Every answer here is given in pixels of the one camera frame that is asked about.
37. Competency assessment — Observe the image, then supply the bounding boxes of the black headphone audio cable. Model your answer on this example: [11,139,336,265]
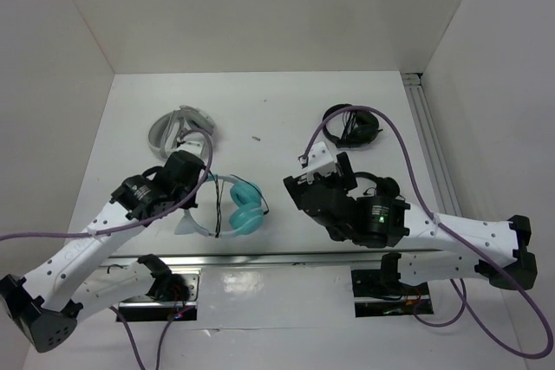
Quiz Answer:
[211,175,271,240]

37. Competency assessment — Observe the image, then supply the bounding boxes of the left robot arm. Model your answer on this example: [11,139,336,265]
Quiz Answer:
[1,151,207,353]

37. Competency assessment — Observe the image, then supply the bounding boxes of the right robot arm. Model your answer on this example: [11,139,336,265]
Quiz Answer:
[284,152,538,294]

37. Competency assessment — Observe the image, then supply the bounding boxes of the black unwrapped headphones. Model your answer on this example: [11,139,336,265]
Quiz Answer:
[355,172,406,206]

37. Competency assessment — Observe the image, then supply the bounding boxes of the black wrapped headphones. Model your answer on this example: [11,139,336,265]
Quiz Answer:
[322,103,382,150]

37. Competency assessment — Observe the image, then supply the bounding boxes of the grey white gaming headset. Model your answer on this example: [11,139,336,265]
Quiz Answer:
[147,106,217,160]

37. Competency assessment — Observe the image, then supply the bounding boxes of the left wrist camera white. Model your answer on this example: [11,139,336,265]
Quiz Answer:
[177,139,206,159]

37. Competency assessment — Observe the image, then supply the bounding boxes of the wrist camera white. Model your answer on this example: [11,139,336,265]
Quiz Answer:
[298,141,337,184]
[177,139,206,159]

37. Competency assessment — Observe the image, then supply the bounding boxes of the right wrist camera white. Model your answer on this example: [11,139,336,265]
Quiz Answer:
[298,141,337,184]

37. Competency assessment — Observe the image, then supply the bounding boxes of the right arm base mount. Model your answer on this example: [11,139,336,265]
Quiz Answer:
[351,269,434,318]

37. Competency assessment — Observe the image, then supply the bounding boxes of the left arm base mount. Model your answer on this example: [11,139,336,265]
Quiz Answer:
[117,268,200,322]

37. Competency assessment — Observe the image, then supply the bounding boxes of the aluminium rail at right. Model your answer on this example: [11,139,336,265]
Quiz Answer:
[401,73,462,216]

